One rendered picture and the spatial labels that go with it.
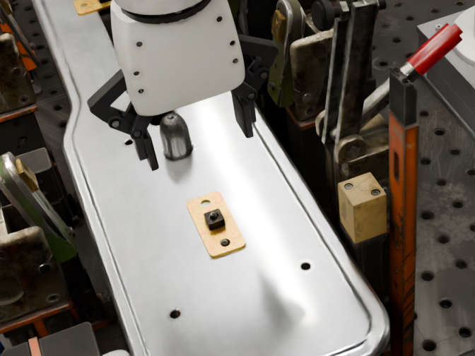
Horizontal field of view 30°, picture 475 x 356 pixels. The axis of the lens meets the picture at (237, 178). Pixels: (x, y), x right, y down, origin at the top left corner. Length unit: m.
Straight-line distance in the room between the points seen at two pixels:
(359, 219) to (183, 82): 0.21
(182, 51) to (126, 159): 0.29
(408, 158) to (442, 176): 0.59
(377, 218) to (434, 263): 0.41
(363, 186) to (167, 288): 0.21
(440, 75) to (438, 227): 0.29
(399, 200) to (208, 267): 0.19
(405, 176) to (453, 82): 0.66
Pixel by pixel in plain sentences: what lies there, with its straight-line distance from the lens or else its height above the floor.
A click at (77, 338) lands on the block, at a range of 0.86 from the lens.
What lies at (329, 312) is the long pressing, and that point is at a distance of 0.80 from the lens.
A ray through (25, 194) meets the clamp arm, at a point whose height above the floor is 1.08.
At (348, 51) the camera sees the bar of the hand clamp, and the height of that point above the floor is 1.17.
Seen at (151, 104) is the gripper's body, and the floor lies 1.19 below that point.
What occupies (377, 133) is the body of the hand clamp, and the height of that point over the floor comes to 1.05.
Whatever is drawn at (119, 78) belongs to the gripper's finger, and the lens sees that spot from 0.74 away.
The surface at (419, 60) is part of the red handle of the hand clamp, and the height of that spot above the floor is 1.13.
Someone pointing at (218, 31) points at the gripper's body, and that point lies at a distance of 0.72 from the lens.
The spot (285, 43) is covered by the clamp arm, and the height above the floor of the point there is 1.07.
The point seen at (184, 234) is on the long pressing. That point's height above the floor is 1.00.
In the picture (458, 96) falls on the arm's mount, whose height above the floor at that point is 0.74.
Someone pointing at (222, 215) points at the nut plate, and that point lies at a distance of 0.88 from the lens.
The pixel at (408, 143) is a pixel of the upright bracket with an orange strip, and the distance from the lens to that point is 0.75.
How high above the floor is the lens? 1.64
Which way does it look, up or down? 44 degrees down
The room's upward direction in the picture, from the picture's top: 10 degrees counter-clockwise
